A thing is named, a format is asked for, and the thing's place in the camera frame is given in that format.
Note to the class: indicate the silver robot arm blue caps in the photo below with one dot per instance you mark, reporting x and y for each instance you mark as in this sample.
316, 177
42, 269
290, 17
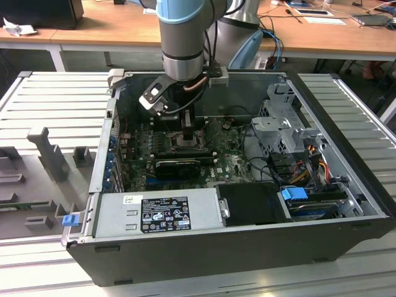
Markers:
182, 40

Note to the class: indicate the CPU socket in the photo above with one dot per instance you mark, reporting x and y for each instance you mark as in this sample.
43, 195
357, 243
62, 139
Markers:
173, 143

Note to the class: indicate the black RAM slot bank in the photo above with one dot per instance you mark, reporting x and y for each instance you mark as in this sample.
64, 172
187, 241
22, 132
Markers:
198, 154

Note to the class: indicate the pale blue teach pendant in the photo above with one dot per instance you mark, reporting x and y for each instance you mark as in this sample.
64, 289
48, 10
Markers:
247, 52

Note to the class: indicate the green motherboard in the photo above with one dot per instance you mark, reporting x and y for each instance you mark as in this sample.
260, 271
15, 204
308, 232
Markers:
229, 154

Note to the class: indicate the graphics card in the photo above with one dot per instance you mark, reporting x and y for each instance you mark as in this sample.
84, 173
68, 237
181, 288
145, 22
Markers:
176, 169

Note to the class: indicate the wooden desk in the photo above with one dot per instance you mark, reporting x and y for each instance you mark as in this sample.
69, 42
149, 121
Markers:
123, 28

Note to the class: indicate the silver metal drive cage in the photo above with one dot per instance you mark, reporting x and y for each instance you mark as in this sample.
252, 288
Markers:
278, 123

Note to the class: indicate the grey power supply unit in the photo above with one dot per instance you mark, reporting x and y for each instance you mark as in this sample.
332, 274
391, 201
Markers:
114, 216

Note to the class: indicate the hard disk in blue carrier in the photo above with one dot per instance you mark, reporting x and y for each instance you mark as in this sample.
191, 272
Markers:
294, 195

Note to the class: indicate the white framed tablet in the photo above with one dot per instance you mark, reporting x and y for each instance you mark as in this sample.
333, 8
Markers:
312, 11

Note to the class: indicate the white paper sheet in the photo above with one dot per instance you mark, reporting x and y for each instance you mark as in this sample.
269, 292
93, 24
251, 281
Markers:
326, 21

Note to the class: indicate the grey parts rack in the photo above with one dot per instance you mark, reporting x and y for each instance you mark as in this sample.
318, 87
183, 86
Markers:
46, 173

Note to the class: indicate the black box on desk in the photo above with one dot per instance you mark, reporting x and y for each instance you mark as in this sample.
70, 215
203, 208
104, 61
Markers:
40, 12

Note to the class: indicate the black open PC case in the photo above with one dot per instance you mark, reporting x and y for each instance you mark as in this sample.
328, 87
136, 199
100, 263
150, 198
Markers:
216, 263

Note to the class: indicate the blue plastic case latch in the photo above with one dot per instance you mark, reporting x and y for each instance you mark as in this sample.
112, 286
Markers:
69, 221

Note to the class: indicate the crumpled white paper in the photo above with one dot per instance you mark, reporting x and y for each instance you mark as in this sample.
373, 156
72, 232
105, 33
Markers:
18, 29

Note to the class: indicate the dark notebook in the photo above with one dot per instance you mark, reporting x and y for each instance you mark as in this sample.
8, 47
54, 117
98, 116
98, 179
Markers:
371, 20

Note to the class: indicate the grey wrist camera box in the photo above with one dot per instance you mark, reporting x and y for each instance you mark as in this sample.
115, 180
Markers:
219, 80

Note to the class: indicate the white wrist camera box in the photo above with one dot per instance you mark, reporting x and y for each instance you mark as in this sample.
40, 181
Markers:
151, 99

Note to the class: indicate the grey case corner bracket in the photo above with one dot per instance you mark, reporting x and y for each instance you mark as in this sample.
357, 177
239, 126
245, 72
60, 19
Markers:
116, 77

